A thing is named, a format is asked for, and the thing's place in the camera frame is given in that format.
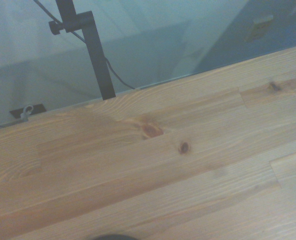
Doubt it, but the black clamp plate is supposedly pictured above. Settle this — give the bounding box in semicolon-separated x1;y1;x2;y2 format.
9;103;47;118

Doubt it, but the thin black camera cable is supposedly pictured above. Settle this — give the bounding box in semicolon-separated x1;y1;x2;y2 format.
32;0;136;90

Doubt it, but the black camera stand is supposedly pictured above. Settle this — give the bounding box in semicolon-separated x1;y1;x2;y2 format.
48;0;117;101

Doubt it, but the beige wall outlet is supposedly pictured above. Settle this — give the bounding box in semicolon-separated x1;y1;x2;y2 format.
243;14;274;43

